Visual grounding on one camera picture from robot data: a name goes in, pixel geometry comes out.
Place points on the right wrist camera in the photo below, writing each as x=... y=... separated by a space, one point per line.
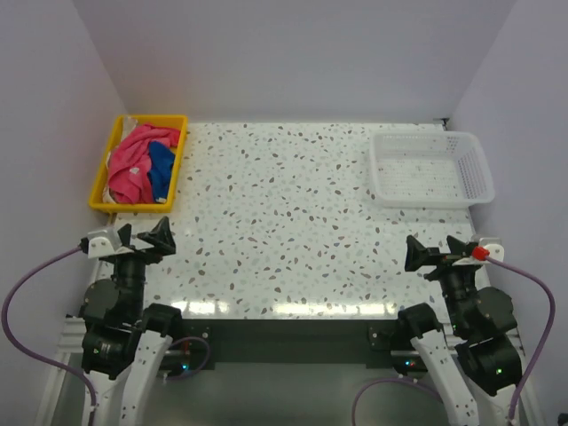
x=486 y=248

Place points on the yellow plastic bin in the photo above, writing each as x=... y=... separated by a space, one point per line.
x=175 y=121

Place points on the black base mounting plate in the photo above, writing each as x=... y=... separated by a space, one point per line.
x=294 y=341

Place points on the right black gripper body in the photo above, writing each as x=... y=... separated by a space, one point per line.
x=453 y=276

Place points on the white perforated plastic basket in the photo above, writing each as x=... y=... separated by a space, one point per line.
x=429 y=169

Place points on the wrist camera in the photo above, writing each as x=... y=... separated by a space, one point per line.
x=103 y=242
x=486 y=248

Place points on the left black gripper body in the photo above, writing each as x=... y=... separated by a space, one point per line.
x=131 y=262

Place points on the pink microfiber towel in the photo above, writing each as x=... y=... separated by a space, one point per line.
x=127 y=173

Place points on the blue towel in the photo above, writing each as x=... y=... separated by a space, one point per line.
x=159 y=175

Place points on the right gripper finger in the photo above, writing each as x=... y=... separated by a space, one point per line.
x=418 y=255
x=459 y=249

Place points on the aluminium extrusion rail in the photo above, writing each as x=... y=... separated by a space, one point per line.
x=69 y=343

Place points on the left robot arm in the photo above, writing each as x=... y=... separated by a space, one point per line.
x=125 y=341

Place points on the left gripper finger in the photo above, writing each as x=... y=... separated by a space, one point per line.
x=124 y=234
x=159 y=241

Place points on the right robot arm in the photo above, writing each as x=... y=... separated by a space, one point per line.
x=475 y=379

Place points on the white orange patterned towel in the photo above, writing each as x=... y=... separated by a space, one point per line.
x=129 y=124

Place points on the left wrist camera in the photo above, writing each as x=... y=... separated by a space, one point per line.
x=103 y=242

